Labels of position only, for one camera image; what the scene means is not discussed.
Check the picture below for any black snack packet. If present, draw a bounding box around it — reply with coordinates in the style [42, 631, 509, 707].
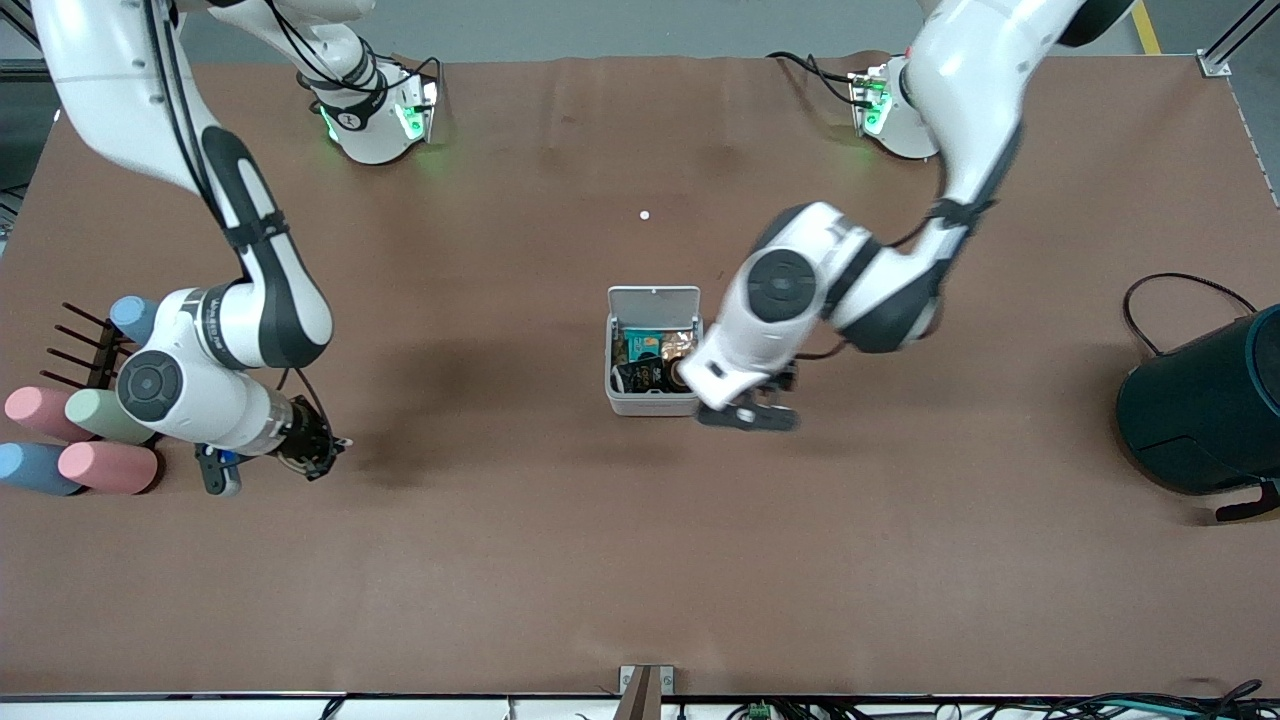
[612, 358, 669, 397]

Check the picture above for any white square lidded bin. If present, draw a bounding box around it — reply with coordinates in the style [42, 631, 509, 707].
[605, 285, 706, 418]

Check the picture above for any brown paper table cover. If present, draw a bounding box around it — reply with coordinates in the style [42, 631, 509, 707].
[0, 52, 1280, 699]

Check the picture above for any pink plastic cup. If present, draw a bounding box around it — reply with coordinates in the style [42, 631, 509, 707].
[57, 441, 159, 496]
[3, 386, 96, 443]

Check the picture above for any pale green plastic cup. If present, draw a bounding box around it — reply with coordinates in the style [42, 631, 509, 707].
[64, 388, 157, 446]

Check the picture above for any light blue plastic cup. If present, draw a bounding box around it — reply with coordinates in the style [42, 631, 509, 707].
[0, 442, 86, 497]
[108, 295, 163, 347]

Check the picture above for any black pronged cup rack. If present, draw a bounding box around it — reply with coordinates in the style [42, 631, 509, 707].
[38, 302, 137, 393]

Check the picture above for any dark teal electric kettle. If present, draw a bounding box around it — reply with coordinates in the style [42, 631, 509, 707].
[1116, 305, 1280, 523]

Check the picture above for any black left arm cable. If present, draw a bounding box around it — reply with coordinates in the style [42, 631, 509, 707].
[798, 195, 991, 363]

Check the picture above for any grey metal table bracket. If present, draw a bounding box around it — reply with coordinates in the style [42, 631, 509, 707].
[618, 664, 676, 720]

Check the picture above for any black base cable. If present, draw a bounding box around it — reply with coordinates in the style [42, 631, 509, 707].
[766, 50, 871, 109]

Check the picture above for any thin black kettle cable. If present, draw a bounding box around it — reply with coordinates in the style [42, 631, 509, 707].
[1122, 272, 1259, 356]

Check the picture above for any black cable tangle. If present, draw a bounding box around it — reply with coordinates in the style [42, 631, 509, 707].
[1000, 680, 1280, 720]

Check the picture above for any aluminium frame post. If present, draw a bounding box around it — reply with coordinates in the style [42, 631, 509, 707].
[1195, 0, 1280, 79]
[0, 0, 61, 91]

